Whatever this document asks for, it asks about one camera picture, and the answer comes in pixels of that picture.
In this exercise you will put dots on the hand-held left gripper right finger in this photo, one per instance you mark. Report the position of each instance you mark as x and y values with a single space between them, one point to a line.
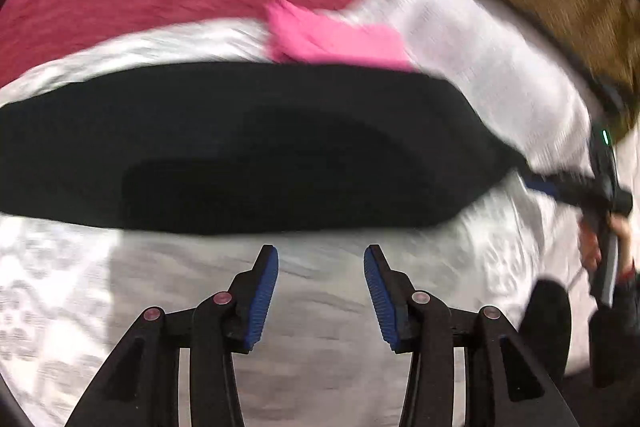
376 292

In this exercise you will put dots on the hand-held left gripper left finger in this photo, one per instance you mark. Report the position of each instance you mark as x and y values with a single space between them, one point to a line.
264 287

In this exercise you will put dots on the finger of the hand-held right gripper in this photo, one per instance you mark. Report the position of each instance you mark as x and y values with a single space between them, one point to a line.
540 187

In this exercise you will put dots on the black pants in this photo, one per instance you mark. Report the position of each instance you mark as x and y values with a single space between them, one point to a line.
240 147

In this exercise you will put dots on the person's right forearm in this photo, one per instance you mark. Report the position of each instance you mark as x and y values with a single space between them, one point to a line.
620 337

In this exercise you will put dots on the person's right hand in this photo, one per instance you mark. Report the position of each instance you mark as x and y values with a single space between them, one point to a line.
624 242

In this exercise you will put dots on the white grey patterned bedspread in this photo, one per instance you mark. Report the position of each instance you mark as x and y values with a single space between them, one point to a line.
320 277

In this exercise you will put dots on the dark cloth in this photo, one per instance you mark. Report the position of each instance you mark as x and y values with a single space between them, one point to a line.
545 327

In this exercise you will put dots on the pink folded garment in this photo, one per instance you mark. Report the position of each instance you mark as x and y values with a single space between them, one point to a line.
335 39

